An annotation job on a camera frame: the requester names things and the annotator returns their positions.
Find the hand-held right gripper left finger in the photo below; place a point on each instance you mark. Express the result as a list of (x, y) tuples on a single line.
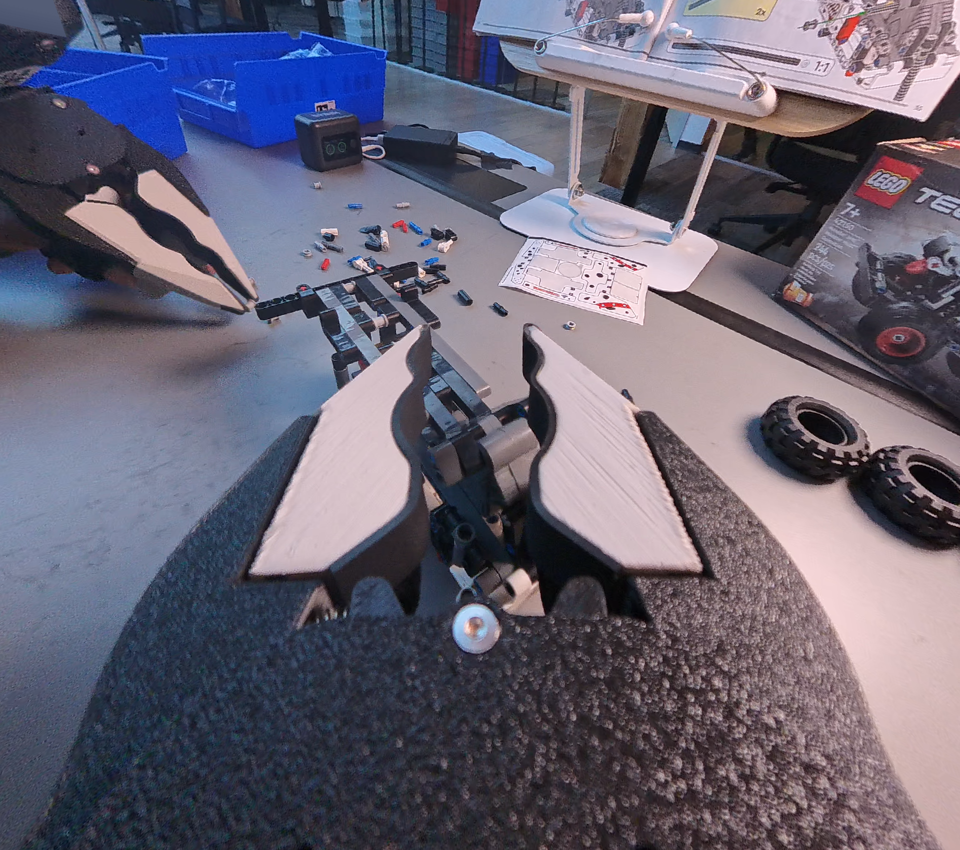
[(345, 490)]

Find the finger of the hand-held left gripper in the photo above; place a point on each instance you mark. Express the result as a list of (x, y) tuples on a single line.
[(143, 243), (203, 228)]

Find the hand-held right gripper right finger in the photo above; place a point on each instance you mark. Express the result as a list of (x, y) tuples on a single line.
[(608, 483)]

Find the toy vehicle chassis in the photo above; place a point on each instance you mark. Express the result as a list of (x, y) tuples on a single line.
[(465, 453)]

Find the grey desk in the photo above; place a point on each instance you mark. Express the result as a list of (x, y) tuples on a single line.
[(150, 416)]

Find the black desk mat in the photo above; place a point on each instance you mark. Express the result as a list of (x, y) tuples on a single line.
[(465, 191)]

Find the person's left hand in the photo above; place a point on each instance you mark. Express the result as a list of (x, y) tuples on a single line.
[(90, 273)]

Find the blue plastic bin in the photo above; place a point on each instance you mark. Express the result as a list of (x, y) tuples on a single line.
[(285, 93), (120, 101)]

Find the black box device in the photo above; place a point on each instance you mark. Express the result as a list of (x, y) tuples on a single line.
[(327, 138)]

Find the pile of small building parts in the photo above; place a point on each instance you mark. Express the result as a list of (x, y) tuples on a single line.
[(375, 239)]

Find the white sticker sheet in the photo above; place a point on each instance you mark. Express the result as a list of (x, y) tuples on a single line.
[(578, 278)]

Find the black power adapter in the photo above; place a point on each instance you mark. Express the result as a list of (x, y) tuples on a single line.
[(420, 143)]

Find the white paper sheets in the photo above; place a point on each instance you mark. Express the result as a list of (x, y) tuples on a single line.
[(510, 153)]

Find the metal storage rack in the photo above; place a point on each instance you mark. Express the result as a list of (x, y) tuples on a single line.
[(450, 26)]

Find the toy truck cardboard box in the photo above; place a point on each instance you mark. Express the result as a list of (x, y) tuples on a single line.
[(900, 281)]

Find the white book stand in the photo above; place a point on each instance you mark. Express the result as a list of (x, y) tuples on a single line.
[(645, 68)]

